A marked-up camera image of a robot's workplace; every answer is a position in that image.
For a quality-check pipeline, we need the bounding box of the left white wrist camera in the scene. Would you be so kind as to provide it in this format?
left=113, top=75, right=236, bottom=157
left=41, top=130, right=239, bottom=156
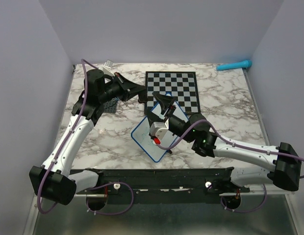
left=102, top=60, right=114, bottom=76

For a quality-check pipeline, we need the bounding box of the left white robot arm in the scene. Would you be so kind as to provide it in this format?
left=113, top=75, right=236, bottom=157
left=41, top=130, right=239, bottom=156
left=29, top=69, right=148, bottom=205

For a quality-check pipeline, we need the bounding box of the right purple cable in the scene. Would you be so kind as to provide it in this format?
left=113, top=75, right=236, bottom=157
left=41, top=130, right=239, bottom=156
left=156, top=118, right=304, bottom=179

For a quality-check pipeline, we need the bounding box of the blue marker pen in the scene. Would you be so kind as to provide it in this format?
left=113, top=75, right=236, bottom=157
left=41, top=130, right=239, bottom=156
left=216, top=60, right=252, bottom=71

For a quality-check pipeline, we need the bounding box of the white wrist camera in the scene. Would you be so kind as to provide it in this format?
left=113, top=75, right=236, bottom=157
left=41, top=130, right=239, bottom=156
left=102, top=60, right=114, bottom=76
left=149, top=122, right=169, bottom=145

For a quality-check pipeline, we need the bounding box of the purple cable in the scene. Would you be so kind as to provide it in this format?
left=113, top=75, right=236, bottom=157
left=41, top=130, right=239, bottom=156
left=156, top=118, right=304, bottom=179
left=36, top=58, right=99, bottom=215

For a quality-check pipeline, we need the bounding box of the dark grey brick baseplate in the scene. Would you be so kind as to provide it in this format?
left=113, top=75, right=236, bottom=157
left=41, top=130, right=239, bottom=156
left=103, top=98, right=119, bottom=114

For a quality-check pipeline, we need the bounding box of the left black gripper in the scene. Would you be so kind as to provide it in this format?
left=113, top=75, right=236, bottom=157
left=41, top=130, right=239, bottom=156
left=99, top=72, right=146, bottom=103

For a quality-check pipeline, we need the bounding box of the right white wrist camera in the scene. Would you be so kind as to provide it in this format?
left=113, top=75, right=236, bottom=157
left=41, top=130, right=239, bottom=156
left=149, top=122, right=169, bottom=145

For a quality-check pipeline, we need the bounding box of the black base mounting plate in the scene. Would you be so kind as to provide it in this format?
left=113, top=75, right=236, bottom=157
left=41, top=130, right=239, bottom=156
left=82, top=167, right=249, bottom=204

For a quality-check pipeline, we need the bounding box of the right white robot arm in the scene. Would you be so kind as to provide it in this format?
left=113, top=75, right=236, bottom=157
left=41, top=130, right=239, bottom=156
left=147, top=92, right=302, bottom=192

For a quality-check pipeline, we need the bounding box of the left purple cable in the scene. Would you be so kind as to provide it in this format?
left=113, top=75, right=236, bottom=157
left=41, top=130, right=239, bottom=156
left=36, top=58, right=99, bottom=215

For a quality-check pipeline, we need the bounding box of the black white chessboard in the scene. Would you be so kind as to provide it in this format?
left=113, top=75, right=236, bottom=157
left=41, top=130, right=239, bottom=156
left=144, top=71, right=201, bottom=115

